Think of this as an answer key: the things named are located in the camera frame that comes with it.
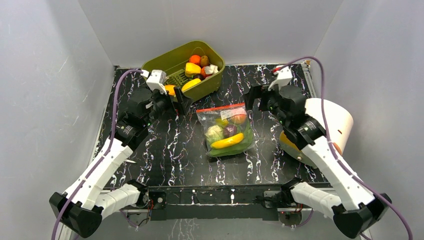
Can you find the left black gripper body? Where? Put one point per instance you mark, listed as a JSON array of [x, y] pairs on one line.
[[163, 104]]

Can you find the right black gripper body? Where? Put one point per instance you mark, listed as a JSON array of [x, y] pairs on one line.
[[262, 100]]

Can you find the small orange fruit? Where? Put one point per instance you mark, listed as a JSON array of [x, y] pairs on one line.
[[238, 119]]

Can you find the yellow green starfruit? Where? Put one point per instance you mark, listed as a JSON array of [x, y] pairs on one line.
[[222, 122]]

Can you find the dark purple fruit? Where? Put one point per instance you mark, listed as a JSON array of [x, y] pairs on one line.
[[230, 130]]

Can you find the clear zip top bag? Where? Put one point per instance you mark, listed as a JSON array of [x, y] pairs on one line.
[[207, 116]]

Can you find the green leafy vegetable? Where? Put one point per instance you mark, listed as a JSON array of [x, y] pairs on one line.
[[243, 146]]

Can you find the yellow banana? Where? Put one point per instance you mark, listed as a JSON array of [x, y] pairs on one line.
[[228, 142]]

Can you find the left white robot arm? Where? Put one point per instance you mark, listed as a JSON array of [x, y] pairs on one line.
[[127, 133]]

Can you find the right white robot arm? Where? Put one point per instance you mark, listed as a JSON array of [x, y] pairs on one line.
[[353, 208]]

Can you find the wrinkled orange red fruit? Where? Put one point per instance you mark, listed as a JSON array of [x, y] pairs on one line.
[[203, 73]]

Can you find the yellow bell pepper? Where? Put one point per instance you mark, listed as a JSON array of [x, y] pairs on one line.
[[191, 69]]

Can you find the olive green plastic bin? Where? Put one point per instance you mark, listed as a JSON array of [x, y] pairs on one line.
[[173, 63]]

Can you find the round orange fruit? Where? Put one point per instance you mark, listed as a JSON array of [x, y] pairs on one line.
[[195, 59]]

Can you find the brown kiwi fruit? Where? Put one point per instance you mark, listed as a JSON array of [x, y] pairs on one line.
[[204, 61]]

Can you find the white orange cylinder drum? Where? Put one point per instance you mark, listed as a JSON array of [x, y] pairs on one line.
[[340, 123]]

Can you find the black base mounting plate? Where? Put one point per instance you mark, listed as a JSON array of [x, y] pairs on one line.
[[260, 201]]

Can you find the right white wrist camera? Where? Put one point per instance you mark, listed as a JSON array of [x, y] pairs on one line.
[[283, 76]]

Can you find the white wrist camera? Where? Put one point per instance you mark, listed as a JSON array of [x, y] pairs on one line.
[[156, 80], [283, 76]]

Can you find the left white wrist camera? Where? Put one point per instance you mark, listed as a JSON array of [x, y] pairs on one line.
[[156, 80]]

